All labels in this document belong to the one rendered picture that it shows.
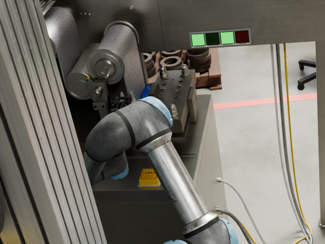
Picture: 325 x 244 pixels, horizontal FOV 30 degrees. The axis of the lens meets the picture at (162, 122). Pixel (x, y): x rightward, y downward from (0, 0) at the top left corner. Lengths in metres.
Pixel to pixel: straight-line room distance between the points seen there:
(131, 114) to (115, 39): 0.65
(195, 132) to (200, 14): 0.47
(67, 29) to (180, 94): 0.51
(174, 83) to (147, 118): 0.80
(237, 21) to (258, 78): 2.18
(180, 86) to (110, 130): 0.84
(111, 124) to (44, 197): 0.64
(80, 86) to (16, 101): 1.35
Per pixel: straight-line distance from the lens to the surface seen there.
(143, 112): 1.75
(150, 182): 2.19
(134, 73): 2.41
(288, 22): 2.47
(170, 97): 2.44
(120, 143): 1.73
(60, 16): 2.45
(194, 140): 2.39
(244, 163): 3.74
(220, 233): 1.76
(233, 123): 4.12
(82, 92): 2.37
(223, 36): 2.50
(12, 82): 1.00
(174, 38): 2.53
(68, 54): 2.42
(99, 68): 2.26
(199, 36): 2.51
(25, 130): 1.04
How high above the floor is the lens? 2.23
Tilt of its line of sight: 32 degrees down
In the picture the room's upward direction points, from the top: 11 degrees counter-clockwise
